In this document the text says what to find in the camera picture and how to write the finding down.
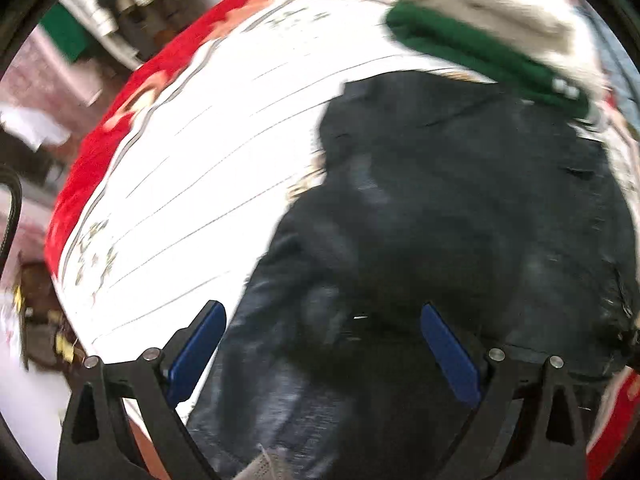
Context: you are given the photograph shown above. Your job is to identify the green folded garment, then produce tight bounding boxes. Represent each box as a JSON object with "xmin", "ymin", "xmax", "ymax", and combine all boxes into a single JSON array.
[{"xmin": 385, "ymin": 0, "xmax": 593, "ymax": 121}]

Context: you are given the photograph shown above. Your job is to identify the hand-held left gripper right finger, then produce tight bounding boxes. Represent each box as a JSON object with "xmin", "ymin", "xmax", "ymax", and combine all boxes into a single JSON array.
[{"xmin": 420, "ymin": 302, "xmax": 588, "ymax": 480}]

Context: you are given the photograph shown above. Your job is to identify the clothes rack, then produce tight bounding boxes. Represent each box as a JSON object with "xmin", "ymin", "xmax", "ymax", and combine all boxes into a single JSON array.
[{"xmin": 40, "ymin": 0, "xmax": 201, "ymax": 71}]

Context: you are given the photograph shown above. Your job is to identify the black leather jacket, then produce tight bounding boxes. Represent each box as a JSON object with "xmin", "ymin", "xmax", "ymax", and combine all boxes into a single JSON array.
[{"xmin": 187, "ymin": 70, "xmax": 638, "ymax": 480}]

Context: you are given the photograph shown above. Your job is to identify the green hanging garment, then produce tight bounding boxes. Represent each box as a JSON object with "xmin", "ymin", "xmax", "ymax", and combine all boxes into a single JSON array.
[{"xmin": 40, "ymin": 4, "xmax": 97, "ymax": 62}]

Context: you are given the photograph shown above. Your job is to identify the teal quilt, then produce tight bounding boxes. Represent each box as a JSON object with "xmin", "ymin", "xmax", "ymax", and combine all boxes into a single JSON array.
[{"xmin": 575, "ymin": 5, "xmax": 640, "ymax": 126}]

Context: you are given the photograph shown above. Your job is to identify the white patterned mat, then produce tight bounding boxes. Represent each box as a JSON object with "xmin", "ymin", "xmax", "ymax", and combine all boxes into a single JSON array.
[{"xmin": 60, "ymin": 0, "xmax": 501, "ymax": 426}]

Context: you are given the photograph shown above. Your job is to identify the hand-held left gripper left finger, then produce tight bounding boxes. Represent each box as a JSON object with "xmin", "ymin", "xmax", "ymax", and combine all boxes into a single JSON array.
[{"xmin": 56, "ymin": 300, "xmax": 228, "ymax": 480}]

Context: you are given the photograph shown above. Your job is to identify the black cable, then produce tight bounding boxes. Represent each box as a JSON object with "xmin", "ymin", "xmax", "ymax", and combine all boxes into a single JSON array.
[{"xmin": 0, "ymin": 164, "xmax": 23, "ymax": 281}]

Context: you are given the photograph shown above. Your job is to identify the white folded garment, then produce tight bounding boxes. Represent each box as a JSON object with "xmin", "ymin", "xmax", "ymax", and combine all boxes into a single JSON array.
[{"xmin": 395, "ymin": 0, "xmax": 608, "ymax": 96}]

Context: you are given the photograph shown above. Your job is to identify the red floral blanket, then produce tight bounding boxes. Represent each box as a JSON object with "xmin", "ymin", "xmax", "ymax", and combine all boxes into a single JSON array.
[{"xmin": 44, "ymin": 0, "xmax": 640, "ymax": 480}]

